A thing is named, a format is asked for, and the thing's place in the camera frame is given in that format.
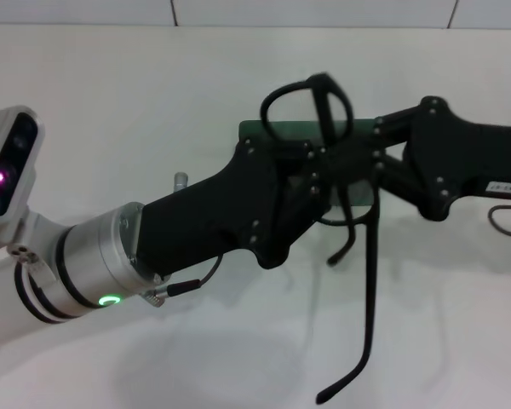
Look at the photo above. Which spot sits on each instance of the green glasses case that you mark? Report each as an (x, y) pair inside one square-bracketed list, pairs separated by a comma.
[(289, 127)]

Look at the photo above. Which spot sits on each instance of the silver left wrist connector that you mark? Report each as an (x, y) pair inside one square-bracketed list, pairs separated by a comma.
[(180, 181)]

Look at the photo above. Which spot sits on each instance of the black glasses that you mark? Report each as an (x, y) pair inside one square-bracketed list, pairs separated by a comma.
[(371, 298)]

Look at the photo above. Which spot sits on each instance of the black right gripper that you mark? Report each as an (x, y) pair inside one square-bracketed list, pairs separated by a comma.
[(451, 162)]

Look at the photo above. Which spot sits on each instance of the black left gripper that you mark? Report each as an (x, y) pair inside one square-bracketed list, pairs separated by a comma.
[(204, 217)]

